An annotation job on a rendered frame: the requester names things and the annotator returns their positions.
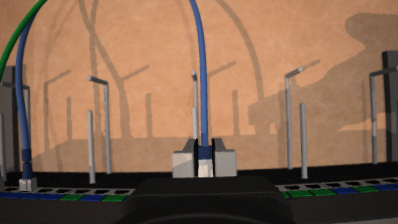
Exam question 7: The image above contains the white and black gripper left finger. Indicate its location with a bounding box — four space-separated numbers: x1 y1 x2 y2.
172 139 199 178

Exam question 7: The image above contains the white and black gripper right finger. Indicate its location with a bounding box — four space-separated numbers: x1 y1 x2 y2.
212 138 237 177

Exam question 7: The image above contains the network cable plug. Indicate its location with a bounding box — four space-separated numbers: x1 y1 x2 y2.
198 145 213 177

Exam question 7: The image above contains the green cable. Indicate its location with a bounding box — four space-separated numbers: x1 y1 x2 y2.
0 0 48 84

